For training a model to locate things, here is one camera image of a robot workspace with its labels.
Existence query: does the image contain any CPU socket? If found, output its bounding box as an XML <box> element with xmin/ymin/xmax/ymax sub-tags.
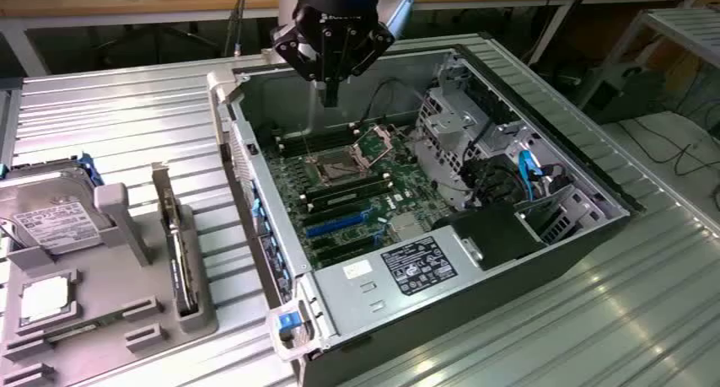
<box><xmin>313</xmin><ymin>153</ymin><xmax>373</xmax><ymax>185</ymax></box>

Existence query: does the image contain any open socket cover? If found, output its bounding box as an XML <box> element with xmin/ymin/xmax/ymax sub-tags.
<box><xmin>351</xmin><ymin>125</ymin><xmax>405</xmax><ymax>169</ymax></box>

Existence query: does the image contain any silver disk bay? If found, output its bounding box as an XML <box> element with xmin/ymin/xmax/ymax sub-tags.
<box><xmin>515</xmin><ymin>184</ymin><xmax>631</xmax><ymax>245</ymax></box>

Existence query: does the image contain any black looped case cable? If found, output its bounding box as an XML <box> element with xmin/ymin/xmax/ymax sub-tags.
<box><xmin>363</xmin><ymin>78</ymin><xmax>422</xmax><ymax>122</ymax></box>

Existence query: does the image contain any silver CPU chip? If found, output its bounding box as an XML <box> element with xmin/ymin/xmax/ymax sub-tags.
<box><xmin>19</xmin><ymin>277</ymin><xmax>73</xmax><ymax>320</ymax></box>

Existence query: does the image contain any grey hanging cable with plug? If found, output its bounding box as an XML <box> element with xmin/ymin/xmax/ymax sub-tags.
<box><xmin>227</xmin><ymin>0</ymin><xmax>250</xmax><ymax>58</ymax></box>

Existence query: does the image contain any green motherboard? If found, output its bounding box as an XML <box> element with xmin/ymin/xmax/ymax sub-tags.
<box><xmin>262</xmin><ymin>123</ymin><xmax>458</xmax><ymax>270</ymax></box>

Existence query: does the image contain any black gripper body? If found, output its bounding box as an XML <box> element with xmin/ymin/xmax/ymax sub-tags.
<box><xmin>295</xmin><ymin>0</ymin><xmax>391</xmax><ymax>39</ymax></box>

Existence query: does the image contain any black expansion slot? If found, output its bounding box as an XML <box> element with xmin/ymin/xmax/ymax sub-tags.
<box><xmin>303</xmin><ymin>204</ymin><xmax>367</xmax><ymax>227</ymax></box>

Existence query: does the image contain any black graphics card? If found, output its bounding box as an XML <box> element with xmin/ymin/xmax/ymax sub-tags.
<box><xmin>150</xmin><ymin>161</ymin><xmax>202</xmax><ymax>317</ymax></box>

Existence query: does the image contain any black wire bundle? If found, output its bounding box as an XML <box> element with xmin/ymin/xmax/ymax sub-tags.
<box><xmin>461</xmin><ymin>154</ymin><xmax>525</xmax><ymax>207</ymax></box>

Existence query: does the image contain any silver chipset heatsink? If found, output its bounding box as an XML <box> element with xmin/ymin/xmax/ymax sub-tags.
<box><xmin>391</xmin><ymin>216</ymin><xmax>435</xmax><ymax>243</ymax></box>

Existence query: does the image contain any silver hard disk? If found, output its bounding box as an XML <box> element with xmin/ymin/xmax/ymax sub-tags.
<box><xmin>0</xmin><ymin>169</ymin><xmax>118</xmax><ymax>255</ymax></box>

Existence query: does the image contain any blue SATA wire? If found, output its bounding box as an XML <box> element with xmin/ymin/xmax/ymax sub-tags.
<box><xmin>521</xmin><ymin>148</ymin><xmax>545</xmax><ymax>202</ymax></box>

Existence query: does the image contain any grey parts rack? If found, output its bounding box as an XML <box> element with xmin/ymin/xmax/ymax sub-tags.
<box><xmin>0</xmin><ymin>183</ymin><xmax>221</xmax><ymax>387</ymax></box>

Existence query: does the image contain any installed black RAM stick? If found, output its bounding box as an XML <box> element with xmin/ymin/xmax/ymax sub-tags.
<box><xmin>306</xmin><ymin>178</ymin><xmax>393</xmax><ymax>207</ymax></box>

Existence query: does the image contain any open black PC case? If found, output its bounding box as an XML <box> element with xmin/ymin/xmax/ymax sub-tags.
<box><xmin>206</xmin><ymin>43</ymin><xmax>646</xmax><ymax>387</ymax></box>

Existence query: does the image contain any blue expansion slot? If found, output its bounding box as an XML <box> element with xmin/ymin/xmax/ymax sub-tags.
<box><xmin>306</xmin><ymin>216</ymin><xmax>371</xmax><ymax>239</ymax></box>

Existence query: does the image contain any silver drive cage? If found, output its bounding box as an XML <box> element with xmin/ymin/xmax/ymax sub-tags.
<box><xmin>415</xmin><ymin>51</ymin><xmax>542</xmax><ymax>213</ymax></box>

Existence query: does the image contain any blue disk caddy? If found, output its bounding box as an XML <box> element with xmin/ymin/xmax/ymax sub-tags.
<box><xmin>0</xmin><ymin>152</ymin><xmax>107</xmax><ymax>188</ymax></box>

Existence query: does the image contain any grey machine box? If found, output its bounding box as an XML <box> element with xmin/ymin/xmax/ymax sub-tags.
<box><xmin>585</xmin><ymin>64</ymin><xmax>669</xmax><ymax>125</ymax></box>

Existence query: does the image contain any metal slat side table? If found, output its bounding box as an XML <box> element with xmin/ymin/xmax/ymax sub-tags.
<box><xmin>605</xmin><ymin>7</ymin><xmax>720</xmax><ymax>114</ymax></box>

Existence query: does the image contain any green RAM stick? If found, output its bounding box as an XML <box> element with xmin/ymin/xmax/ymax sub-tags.
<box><xmin>45</xmin><ymin>318</ymin><xmax>113</xmax><ymax>344</ymax></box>

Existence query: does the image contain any grey power supply unit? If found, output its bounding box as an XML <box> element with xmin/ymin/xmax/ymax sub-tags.
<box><xmin>313</xmin><ymin>226</ymin><xmax>491</xmax><ymax>337</ymax></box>

